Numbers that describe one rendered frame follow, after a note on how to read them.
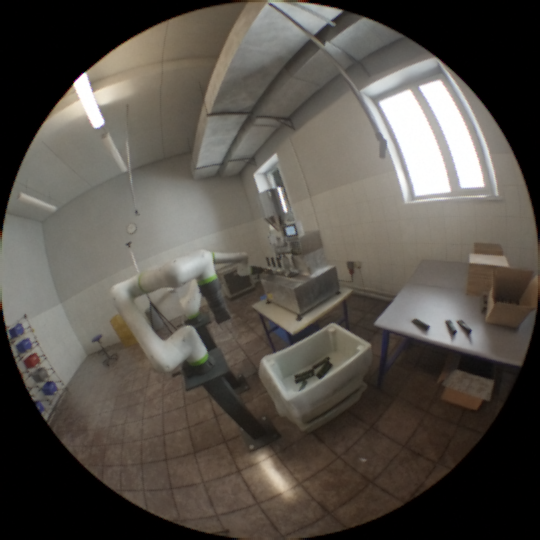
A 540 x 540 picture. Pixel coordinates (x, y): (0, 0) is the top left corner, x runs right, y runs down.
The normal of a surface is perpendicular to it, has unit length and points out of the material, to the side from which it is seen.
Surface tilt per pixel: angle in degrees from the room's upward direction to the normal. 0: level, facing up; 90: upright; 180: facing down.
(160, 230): 90
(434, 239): 90
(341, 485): 0
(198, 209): 90
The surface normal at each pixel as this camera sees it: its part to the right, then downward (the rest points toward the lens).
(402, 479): -0.29, -0.93
